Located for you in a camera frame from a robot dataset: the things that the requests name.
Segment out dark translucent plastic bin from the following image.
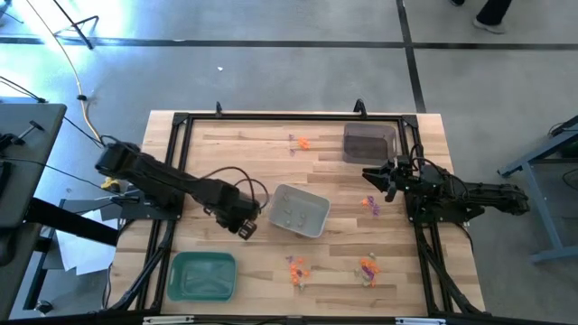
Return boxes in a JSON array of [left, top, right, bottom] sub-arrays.
[[341, 122, 399, 166]]

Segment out dark grey side desk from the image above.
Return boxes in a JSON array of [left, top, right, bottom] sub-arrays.
[[0, 102, 68, 320]]

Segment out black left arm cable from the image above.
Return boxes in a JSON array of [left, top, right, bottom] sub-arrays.
[[198, 165, 271, 213]]

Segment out black tripod stand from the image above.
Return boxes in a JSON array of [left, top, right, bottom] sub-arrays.
[[51, 0, 100, 51]]

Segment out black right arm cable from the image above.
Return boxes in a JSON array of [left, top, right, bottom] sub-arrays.
[[407, 143, 471, 202]]

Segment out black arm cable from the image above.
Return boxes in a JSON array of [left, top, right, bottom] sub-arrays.
[[407, 143, 471, 202], [198, 165, 271, 213]]

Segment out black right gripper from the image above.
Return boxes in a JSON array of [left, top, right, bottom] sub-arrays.
[[361, 162, 424, 204]]

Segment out blue-grey table frame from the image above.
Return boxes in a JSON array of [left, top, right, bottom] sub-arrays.
[[496, 115, 578, 265]]

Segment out black aluminium table frame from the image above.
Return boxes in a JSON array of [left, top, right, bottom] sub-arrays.
[[104, 98, 488, 320]]

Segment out black desk clamp tool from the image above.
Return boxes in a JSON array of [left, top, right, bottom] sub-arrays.
[[0, 119, 46, 153]]

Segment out black desk support frame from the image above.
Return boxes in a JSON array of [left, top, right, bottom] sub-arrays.
[[22, 197, 121, 312]]

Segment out white plastic bin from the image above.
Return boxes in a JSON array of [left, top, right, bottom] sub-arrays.
[[267, 182, 332, 239]]

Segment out green plastic bin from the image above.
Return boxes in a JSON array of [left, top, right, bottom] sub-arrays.
[[166, 251, 239, 302]]

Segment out white bar handle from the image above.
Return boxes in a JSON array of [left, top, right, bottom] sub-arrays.
[[142, 314, 196, 325], [395, 317, 447, 325]]

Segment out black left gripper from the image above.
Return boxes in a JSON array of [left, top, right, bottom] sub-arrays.
[[205, 181, 262, 242]]

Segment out yellow floor hose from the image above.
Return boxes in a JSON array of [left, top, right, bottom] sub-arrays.
[[24, 0, 104, 144]]

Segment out white paper sheets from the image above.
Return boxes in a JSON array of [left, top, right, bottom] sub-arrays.
[[54, 209, 119, 277]]

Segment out person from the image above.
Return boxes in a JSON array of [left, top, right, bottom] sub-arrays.
[[450, 0, 515, 35]]

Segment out thin black floor cable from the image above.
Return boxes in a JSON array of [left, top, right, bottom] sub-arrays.
[[0, 75, 49, 105]]

